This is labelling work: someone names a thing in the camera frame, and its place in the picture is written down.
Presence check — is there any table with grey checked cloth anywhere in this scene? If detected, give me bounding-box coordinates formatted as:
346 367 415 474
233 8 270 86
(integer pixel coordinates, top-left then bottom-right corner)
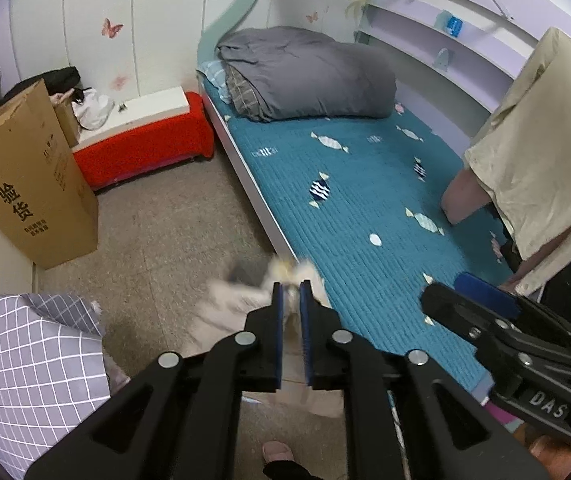
0 292 132 480

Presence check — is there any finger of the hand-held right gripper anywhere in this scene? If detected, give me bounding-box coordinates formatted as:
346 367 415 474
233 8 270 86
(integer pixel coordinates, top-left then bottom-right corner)
420 282 571 387
455 272 571 357

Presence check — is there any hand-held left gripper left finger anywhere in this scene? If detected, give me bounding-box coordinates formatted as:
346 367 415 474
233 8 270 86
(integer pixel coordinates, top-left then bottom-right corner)
26 282 284 480

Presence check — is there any small brown cardboard box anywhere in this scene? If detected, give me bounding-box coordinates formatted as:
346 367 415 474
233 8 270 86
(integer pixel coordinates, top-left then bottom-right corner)
53 90 82 149

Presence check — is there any white plastic bag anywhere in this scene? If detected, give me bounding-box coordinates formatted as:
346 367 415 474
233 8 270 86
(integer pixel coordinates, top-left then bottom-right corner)
73 87 116 131

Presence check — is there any checked pillow on bed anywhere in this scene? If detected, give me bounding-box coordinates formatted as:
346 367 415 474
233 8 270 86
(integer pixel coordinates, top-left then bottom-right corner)
226 66 267 122

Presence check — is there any teal bunk bed frame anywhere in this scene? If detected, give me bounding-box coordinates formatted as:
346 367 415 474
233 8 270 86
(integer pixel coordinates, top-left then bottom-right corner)
196 0 571 411

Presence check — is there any pink slipper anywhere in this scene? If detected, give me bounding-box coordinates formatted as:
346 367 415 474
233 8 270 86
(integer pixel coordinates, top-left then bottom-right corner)
262 441 295 464

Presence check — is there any red bench with white top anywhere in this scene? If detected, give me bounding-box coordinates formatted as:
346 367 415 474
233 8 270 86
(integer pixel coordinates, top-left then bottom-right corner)
72 86 216 192

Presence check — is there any black cloth bundle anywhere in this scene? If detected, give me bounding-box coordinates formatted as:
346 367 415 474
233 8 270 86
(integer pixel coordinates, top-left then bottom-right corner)
3 66 82 104

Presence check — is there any white wardrobe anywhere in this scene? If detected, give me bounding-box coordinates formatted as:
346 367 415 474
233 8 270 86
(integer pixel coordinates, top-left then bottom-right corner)
8 0 266 111

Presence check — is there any blue checked pillow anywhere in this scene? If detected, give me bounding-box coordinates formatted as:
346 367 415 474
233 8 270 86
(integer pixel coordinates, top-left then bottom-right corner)
198 60 234 105

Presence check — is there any bed with teal sheet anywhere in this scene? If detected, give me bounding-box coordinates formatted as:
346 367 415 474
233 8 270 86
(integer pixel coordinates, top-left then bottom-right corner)
200 72 541 392

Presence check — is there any beige hanging shirt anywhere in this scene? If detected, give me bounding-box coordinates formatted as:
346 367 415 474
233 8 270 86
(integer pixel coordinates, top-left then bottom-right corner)
464 27 571 297

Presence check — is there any grey duvet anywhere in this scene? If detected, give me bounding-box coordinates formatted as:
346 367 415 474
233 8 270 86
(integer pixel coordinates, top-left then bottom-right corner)
217 26 397 122

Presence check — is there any tall brown cardboard box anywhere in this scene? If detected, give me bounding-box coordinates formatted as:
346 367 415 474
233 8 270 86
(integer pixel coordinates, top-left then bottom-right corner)
0 79 100 271

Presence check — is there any person's right hand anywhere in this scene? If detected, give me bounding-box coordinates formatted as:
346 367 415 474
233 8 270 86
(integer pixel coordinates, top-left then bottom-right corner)
528 435 571 480

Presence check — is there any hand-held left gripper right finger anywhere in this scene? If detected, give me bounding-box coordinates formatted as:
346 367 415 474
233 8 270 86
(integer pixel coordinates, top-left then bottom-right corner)
299 280 549 480

